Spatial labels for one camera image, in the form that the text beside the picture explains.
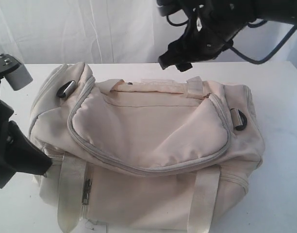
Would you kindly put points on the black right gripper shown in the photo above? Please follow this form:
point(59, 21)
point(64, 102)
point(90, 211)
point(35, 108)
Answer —
point(211, 24)

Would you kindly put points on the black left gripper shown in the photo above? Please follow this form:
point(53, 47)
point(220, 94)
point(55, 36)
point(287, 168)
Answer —
point(23, 156)

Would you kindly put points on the beige duffel bag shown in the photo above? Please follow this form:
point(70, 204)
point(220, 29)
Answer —
point(151, 154)

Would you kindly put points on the white backdrop curtain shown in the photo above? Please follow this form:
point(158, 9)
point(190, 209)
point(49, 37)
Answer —
point(94, 31)

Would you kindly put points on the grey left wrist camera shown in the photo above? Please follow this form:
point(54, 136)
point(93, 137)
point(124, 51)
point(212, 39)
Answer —
point(14, 71)

